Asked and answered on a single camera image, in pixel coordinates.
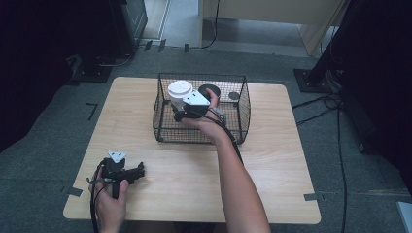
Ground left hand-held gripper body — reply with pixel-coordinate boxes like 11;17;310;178
101;150;131;200

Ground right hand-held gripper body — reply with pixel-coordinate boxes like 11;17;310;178
175;89;212;120

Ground white cup with lid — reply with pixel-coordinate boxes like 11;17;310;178
166;80;194;113

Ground black wire mesh basket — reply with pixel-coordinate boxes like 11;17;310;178
153;72;252;146

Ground person's right hand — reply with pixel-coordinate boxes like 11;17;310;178
181;87;228;146

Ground person's left hand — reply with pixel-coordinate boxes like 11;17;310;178
89;169;130;228

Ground black cabinet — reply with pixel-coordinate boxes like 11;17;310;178
109;0;149;56

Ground light wooden desk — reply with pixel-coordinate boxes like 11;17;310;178
198;0;352;58

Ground dark curtain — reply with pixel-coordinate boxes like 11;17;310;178
329;0;412;195
0;0;113;153

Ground pale grey box corner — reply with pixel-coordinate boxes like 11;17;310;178
395;200;412;233

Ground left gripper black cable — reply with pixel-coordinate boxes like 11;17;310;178
86;160;109;233

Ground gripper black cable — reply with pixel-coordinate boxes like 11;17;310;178
207;107;245;165
86;160;109;233

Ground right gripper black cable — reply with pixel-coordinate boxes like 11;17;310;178
207;107;245;165

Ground hanging black cable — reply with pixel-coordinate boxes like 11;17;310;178
201;0;222;50

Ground black stand base plate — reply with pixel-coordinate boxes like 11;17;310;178
71;56;114;83
292;68;335;95

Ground black floor cables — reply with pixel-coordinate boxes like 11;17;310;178
291;92;345;127

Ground black slanted stand post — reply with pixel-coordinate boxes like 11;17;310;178
306;0;359;85

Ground long black floor cable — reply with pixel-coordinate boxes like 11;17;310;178
335;106;349;233

